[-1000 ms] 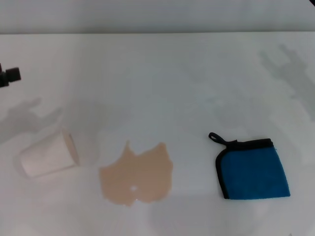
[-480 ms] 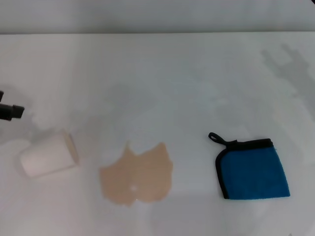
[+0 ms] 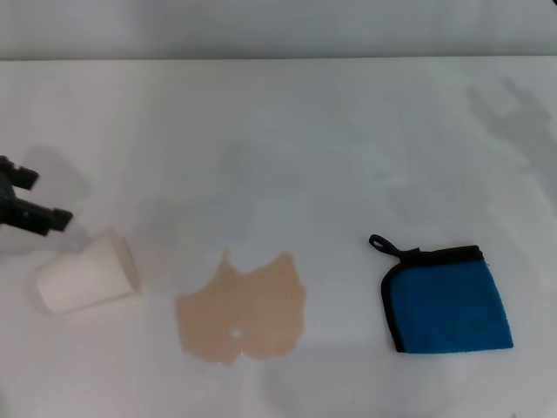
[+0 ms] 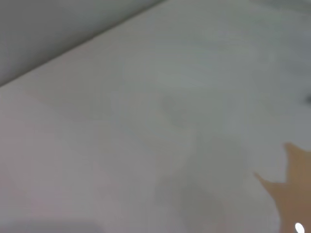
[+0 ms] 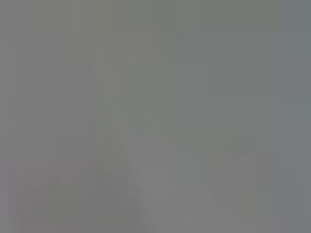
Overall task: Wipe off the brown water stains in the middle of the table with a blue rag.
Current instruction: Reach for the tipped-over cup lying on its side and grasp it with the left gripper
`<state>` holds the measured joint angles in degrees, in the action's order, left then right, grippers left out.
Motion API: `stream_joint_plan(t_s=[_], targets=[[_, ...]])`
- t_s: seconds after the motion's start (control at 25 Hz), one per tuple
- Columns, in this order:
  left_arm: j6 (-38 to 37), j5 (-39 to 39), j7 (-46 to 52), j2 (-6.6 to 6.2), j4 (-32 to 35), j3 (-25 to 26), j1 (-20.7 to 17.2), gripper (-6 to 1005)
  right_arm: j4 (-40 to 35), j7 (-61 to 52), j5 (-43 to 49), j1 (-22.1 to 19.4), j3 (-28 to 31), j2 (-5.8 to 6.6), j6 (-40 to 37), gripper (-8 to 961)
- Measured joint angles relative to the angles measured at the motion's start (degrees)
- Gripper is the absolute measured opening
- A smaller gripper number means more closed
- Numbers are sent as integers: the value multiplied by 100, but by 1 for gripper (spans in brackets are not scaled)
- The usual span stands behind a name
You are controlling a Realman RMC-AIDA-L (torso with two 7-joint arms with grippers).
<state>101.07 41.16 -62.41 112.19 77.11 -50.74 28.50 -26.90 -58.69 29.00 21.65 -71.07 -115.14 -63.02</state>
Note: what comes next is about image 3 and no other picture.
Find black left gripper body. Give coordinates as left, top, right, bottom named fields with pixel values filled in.
left=0, top=180, right=16, bottom=228

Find white paper cup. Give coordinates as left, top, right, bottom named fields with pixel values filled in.
left=34, top=226, right=144, bottom=316

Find blue rag with black trim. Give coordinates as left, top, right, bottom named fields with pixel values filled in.
left=368, top=233, right=515, bottom=355

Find brown liquid stain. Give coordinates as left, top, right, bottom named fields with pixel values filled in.
left=174, top=248, right=308, bottom=368

